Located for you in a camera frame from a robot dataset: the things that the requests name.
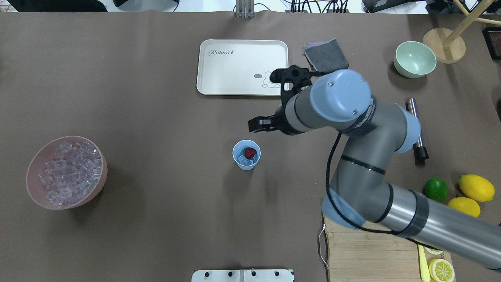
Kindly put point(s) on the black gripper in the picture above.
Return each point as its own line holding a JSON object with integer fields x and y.
{"x": 280, "y": 121}

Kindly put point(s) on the red strawberry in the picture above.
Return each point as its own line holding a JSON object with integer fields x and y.
{"x": 249, "y": 152}

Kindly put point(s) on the light blue plastic cup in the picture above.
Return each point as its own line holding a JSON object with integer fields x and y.
{"x": 238, "y": 150}

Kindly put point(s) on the pile of clear ice cubes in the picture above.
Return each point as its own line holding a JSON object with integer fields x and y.
{"x": 72, "y": 173}

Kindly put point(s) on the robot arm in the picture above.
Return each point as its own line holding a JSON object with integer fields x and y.
{"x": 376, "y": 130}

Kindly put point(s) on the cream rabbit tray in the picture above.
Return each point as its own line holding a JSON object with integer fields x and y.
{"x": 240, "y": 67}

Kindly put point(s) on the grey folded cloth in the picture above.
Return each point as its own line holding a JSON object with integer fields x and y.
{"x": 326, "y": 56}

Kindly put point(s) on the wooden cutting board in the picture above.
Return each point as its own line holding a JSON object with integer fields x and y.
{"x": 357, "y": 256}

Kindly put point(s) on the steel muddler black tip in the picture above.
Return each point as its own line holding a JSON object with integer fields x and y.
{"x": 420, "y": 150}

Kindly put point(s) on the mint green bowl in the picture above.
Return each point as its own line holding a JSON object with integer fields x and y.
{"x": 414, "y": 59}

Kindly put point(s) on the green lime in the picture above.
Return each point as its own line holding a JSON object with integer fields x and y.
{"x": 436, "y": 189}

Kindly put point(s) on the wooden mug tree stand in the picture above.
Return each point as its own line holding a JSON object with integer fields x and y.
{"x": 447, "y": 45}

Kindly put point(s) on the lemon slice upper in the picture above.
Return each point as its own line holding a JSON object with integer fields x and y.
{"x": 433, "y": 251}

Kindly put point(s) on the lemon slice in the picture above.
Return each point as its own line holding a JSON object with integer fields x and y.
{"x": 441, "y": 270}
{"x": 433, "y": 251}

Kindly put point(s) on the pink bowl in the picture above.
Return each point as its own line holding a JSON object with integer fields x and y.
{"x": 34, "y": 187}

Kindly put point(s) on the yellow lemon near lime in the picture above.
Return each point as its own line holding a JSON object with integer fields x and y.
{"x": 465, "y": 205}

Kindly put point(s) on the yellow lemon far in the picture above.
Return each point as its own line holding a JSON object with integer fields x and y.
{"x": 476, "y": 187}

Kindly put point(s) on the lemon slice lower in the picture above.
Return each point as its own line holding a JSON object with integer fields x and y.
{"x": 441, "y": 270}

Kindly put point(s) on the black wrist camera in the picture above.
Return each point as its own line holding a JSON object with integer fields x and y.
{"x": 294, "y": 78}

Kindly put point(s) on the aluminium frame post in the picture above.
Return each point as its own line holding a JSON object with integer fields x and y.
{"x": 244, "y": 9}

